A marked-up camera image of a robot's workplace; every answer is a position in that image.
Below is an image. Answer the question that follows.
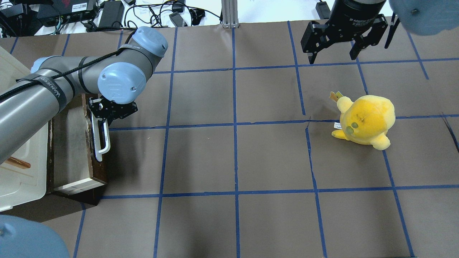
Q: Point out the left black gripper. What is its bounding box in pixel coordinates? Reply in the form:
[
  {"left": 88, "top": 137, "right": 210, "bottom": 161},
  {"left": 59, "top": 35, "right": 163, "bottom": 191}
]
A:
[{"left": 88, "top": 96, "right": 138, "bottom": 124}]

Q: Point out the black power adapter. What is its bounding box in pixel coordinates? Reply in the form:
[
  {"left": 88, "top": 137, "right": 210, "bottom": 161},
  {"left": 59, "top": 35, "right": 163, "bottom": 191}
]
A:
[{"left": 98, "top": 0, "right": 124, "bottom": 28}]

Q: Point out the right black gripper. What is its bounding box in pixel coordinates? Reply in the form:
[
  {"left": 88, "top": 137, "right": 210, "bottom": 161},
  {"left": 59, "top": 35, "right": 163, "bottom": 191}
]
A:
[{"left": 301, "top": 0, "right": 388, "bottom": 65}]

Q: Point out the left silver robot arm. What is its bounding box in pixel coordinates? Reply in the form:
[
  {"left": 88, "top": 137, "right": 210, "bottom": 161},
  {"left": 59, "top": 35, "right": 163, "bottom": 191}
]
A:
[{"left": 0, "top": 27, "right": 168, "bottom": 163}]

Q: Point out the white cabinet box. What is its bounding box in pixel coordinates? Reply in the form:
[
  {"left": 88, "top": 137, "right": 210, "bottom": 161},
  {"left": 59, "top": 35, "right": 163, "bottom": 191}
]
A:
[{"left": 0, "top": 47, "right": 49, "bottom": 212}]

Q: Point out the brown paper table cover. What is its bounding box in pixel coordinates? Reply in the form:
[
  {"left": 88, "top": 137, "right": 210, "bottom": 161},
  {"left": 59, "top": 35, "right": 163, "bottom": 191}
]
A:
[{"left": 0, "top": 20, "right": 459, "bottom": 258}]

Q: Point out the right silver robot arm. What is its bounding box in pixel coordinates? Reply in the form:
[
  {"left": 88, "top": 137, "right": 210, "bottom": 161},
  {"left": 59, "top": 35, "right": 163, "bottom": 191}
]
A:
[{"left": 301, "top": 0, "right": 459, "bottom": 64}]

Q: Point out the wooden drawer white handle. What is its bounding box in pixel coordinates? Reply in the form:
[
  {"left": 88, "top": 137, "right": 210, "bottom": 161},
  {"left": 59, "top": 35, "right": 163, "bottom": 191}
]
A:
[{"left": 48, "top": 94, "right": 108, "bottom": 195}]

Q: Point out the yellow plush dinosaur toy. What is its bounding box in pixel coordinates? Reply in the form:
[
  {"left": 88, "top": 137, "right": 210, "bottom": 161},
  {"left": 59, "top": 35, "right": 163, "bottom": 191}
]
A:
[{"left": 330, "top": 91, "right": 396, "bottom": 151}]

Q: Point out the aluminium frame post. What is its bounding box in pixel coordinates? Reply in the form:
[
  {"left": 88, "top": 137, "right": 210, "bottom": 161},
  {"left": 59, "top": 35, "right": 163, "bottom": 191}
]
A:
[{"left": 221, "top": 0, "right": 240, "bottom": 28}]

